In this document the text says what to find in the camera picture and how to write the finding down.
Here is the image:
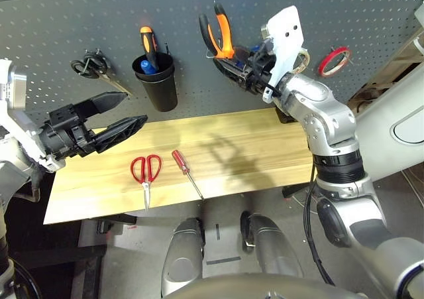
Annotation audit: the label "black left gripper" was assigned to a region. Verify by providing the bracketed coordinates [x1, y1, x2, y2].
[41, 92, 148, 162]

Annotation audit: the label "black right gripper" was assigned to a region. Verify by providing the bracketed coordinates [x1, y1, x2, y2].
[213, 46, 278, 95]

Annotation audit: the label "orange black pliers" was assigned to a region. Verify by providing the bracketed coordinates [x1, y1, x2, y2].
[198, 3, 244, 61]

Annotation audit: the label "red handled scissors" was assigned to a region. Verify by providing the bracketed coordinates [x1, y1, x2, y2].
[130, 154, 162, 213]

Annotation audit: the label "red handled screwdriver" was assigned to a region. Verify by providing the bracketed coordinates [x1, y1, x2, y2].
[171, 149, 205, 200]

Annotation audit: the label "red tape roll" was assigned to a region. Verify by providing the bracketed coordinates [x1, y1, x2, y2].
[317, 46, 352, 78]

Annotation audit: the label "dark grey pegboard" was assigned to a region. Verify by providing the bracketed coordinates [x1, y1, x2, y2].
[0, 0, 424, 127]

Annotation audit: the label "black plastic cup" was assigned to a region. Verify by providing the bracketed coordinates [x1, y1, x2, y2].
[132, 53, 179, 113]

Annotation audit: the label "white tape roll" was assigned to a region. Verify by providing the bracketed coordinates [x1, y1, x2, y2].
[296, 48, 311, 76]

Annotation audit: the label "orange black screwdriver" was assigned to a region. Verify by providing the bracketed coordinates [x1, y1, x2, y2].
[139, 26, 160, 72]

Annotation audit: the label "black table leg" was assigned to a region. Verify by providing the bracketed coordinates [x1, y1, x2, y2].
[95, 213, 138, 226]
[282, 182, 314, 199]

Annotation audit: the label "silver robot left leg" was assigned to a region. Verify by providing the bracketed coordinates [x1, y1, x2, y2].
[161, 217, 206, 296]

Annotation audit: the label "silver robot leg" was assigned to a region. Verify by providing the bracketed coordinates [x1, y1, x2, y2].
[240, 211, 304, 278]
[161, 217, 206, 296]

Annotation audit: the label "white rounded cabinet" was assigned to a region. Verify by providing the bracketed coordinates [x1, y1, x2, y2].
[356, 63, 424, 184]

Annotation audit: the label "long black floor tape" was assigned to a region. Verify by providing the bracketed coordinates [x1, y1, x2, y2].
[205, 255, 242, 266]

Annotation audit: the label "silver robot right leg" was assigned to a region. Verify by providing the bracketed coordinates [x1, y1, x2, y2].
[240, 211, 304, 278]

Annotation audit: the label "grey robot torso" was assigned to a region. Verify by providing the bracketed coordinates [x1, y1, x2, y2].
[165, 272, 365, 299]

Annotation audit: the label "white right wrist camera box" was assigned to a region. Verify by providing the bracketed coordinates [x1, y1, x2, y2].
[261, 5, 305, 103]

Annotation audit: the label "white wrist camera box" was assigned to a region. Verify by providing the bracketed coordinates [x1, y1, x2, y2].
[0, 58, 57, 172]
[261, 5, 305, 103]

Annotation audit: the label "black handled scissors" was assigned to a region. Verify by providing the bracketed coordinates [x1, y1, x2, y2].
[70, 48, 133, 97]

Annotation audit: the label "black left camera cable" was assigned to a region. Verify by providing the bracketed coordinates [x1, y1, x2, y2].
[15, 169, 42, 203]

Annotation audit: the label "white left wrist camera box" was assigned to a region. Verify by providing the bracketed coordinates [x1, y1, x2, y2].
[0, 58, 57, 172]

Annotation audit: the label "white pegboard frame post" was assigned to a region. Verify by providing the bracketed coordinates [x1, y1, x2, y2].
[344, 27, 424, 104]

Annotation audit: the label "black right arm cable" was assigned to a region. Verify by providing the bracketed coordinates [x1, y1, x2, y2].
[303, 161, 335, 286]

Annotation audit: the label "white floor cable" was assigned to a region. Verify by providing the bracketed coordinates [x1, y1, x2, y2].
[400, 166, 424, 194]

